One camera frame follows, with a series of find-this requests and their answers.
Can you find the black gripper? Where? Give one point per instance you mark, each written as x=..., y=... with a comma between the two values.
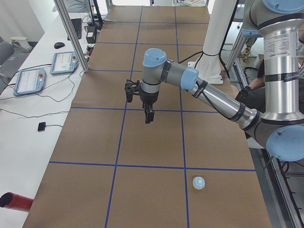
x=149, y=98

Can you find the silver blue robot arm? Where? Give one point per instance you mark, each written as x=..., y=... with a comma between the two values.
x=280, y=129

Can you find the brown paper table cover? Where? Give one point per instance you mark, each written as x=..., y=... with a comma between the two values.
x=109, y=169

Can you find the black box with label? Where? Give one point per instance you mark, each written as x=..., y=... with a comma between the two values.
x=91, y=34

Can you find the far blue teach pendant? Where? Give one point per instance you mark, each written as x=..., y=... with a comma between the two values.
x=63, y=63

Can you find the blue teach pendant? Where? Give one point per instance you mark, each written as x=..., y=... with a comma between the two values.
x=63, y=63
x=30, y=81

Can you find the person in black shirt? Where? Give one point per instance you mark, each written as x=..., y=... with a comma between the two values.
x=253, y=95

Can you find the small black square device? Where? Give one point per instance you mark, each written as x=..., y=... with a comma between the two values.
x=41, y=126

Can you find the black computer mouse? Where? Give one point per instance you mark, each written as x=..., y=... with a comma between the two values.
x=58, y=45

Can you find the black keyboard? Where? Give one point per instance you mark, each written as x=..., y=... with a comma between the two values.
x=77, y=25

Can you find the near blue teach pendant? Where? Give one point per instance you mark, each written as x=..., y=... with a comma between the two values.
x=30, y=81

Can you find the grey office chair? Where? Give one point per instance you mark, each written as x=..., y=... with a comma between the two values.
x=6, y=52

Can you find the red cylinder tube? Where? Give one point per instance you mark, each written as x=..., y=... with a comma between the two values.
x=14, y=201

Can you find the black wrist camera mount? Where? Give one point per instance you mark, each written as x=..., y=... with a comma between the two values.
x=131, y=88

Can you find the aluminium frame post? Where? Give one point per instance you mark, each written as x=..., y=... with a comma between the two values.
x=64, y=15

